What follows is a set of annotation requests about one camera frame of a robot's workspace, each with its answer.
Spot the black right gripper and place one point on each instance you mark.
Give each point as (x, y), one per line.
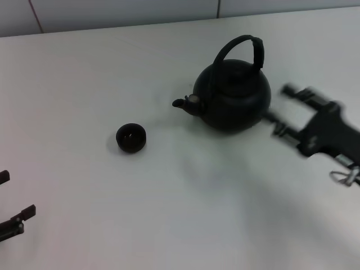
(334, 132)

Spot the dark brown teacup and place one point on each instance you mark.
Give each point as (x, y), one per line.
(130, 139)

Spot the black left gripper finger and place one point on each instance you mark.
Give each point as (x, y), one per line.
(4, 177)
(17, 223)

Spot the black round teapot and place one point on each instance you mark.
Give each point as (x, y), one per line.
(239, 95)

